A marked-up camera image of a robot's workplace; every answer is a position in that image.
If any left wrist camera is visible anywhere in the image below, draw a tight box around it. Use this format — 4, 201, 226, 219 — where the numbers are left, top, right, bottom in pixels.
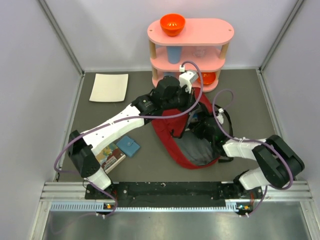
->
178, 65, 199, 94

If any orange bowl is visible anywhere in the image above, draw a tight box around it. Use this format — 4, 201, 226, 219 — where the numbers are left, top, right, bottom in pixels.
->
201, 72, 216, 86
159, 13, 186, 37

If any blue cup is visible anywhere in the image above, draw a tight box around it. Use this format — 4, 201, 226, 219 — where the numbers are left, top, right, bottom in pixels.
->
166, 46, 182, 64
163, 72, 176, 78

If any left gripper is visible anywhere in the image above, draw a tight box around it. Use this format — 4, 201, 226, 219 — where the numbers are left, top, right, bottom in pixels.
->
162, 84, 200, 115

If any orange bowl on bottom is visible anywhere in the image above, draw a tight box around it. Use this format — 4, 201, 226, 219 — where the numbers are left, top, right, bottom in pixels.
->
201, 72, 216, 86

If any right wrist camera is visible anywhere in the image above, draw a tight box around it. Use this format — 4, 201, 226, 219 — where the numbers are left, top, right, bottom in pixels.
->
216, 107, 224, 125

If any lower blue cup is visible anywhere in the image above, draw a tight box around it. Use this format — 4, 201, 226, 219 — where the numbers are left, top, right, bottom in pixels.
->
163, 72, 176, 78

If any aluminium frame rail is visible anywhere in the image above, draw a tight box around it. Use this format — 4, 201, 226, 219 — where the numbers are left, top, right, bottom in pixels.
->
40, 182, 86, 202

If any white paper sheet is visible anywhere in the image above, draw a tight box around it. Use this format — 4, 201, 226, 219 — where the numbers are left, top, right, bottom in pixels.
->
89, 73, 129, 103

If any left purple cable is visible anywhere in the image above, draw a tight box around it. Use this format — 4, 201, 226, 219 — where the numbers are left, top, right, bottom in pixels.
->
53, 61, 205, 173

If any brown cover book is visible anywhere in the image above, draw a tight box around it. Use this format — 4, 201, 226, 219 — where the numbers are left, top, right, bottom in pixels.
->
96, 143, 126, 174

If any orange bowl on top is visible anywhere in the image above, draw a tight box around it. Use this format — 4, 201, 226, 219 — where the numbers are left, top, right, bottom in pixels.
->
159, 13, 186, 37

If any clear glass on shelf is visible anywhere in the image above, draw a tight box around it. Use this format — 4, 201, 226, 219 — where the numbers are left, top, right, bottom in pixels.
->
193, 46, 207, 58

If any upper blue cup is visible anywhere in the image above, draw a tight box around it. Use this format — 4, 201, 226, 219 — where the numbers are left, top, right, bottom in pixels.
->
166, 46, 182, 64

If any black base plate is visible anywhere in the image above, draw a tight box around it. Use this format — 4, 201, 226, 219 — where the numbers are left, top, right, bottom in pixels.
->
84, 181, 266, 207

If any grey cable duct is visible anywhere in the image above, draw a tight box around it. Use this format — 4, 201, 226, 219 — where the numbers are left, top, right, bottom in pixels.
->
49, 199, 253, 214

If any blue snap wallet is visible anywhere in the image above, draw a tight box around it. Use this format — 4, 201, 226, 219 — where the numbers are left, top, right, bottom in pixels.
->
116, 135, 140, 158

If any red student backpack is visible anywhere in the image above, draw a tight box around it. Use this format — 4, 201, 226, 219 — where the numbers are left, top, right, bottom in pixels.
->
151, 94, 232, 170

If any pink three-tier shelf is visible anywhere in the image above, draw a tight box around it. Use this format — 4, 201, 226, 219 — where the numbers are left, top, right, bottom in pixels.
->
147, 18, 235, 93

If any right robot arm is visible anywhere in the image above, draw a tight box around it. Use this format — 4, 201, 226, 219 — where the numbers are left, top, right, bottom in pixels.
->
189, 117, 305, 198

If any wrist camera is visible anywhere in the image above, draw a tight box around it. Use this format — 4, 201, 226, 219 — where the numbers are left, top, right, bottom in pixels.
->
216, 107, 224, 125
178, 65, 199, 94

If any blue illustrated children's book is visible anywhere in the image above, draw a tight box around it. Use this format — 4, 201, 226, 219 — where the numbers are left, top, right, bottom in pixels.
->
190, 112, 204, 124

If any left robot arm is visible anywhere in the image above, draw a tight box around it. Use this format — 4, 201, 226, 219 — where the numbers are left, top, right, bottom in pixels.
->
67, 76, 196, 199

